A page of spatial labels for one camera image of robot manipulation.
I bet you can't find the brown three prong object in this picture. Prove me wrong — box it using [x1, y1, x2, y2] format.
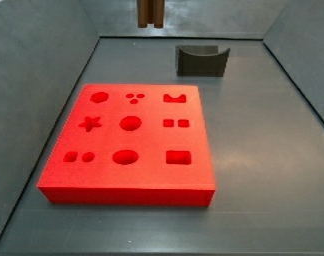
[137, 0, 165, 29]

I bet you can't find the red foam shape board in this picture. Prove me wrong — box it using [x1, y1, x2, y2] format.
[37, 84, 216, 207]

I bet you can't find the dark grey curved block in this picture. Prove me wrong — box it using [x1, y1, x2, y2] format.
[176, 45, 231, 77]

